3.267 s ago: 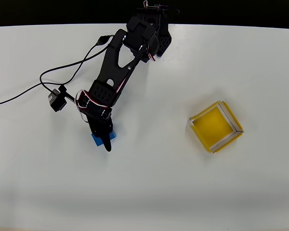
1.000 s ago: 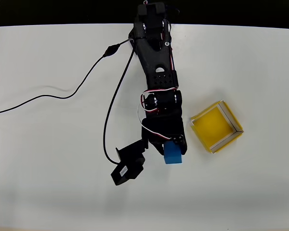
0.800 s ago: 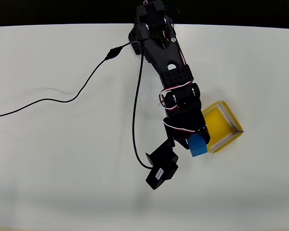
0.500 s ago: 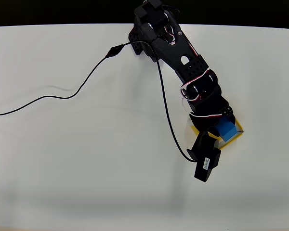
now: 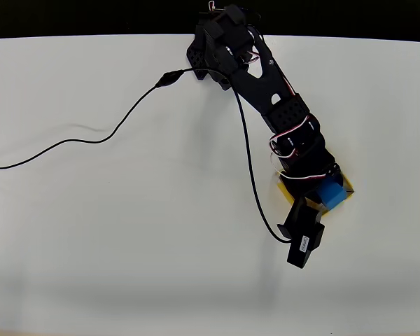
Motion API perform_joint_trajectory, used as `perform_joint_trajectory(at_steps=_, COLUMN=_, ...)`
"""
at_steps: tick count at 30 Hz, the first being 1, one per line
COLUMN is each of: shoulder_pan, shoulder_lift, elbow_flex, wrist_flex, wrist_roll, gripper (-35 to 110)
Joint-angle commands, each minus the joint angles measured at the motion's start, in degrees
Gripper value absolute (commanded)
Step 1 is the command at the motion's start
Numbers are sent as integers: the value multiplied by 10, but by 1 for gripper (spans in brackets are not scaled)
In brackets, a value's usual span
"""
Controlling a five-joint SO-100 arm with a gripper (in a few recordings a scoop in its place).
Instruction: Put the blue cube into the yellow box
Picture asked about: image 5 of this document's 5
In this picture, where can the blue rectangular block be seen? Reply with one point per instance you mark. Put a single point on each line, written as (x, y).
(332, 196)

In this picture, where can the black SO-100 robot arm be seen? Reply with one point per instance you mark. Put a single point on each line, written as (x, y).
(262, 84)

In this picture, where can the yellow square tray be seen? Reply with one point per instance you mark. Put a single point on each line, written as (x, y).
(348, 185)

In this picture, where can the black gripper-mounted camera box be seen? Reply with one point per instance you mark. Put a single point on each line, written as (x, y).
(302, 234)

